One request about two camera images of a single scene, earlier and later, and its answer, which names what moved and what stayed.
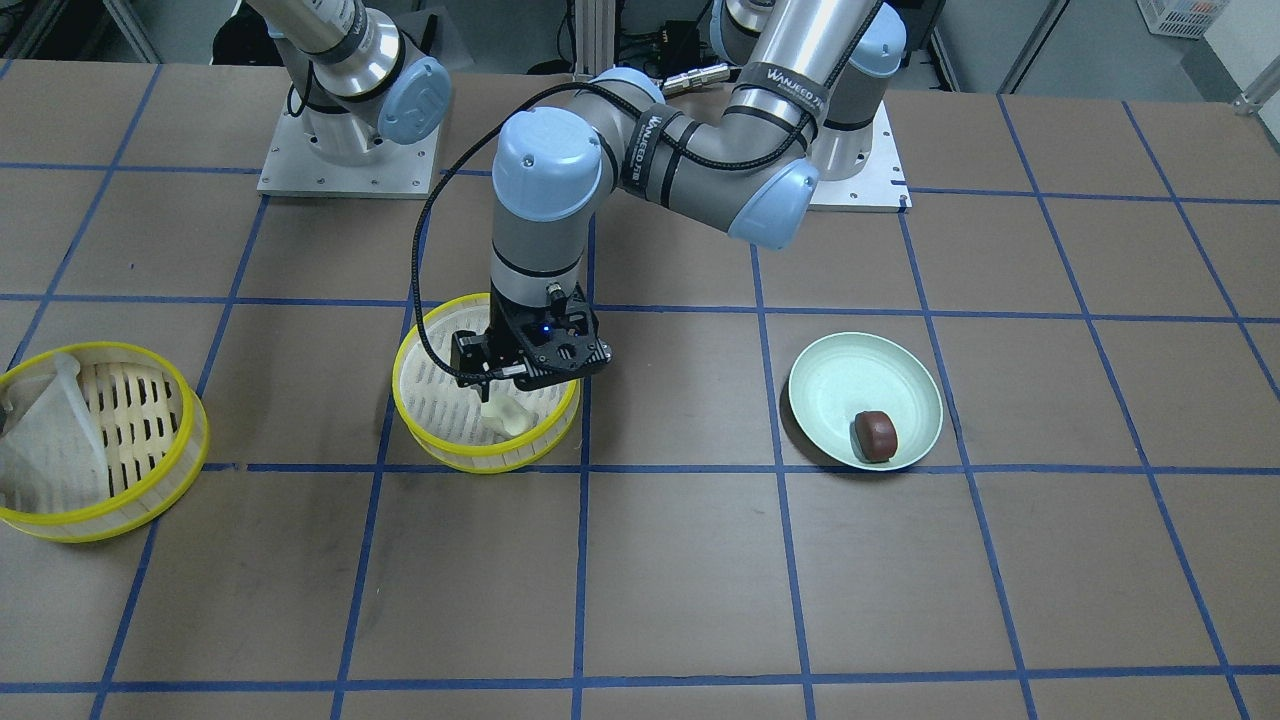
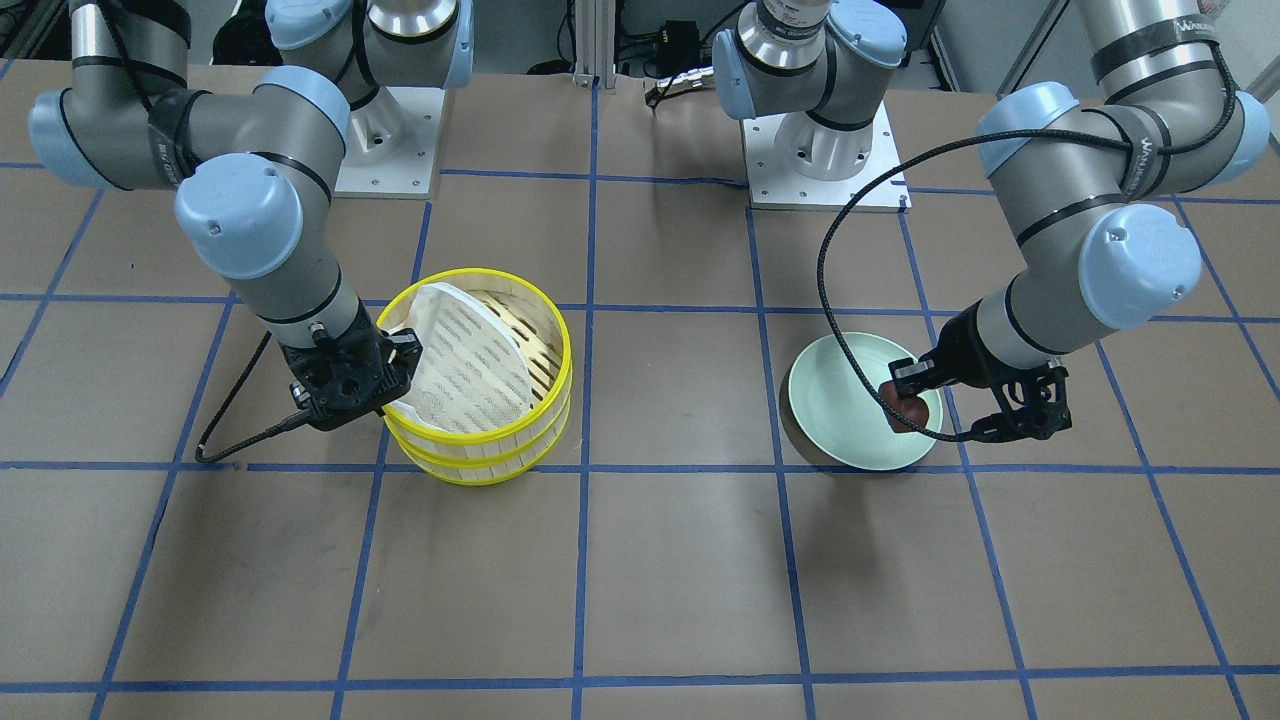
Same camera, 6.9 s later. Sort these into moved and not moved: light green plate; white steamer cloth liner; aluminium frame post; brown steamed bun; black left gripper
Moved: white steamer cloth liner; brown steamed bun; black left gripper
Not moved: light green plate; aluminium frame post
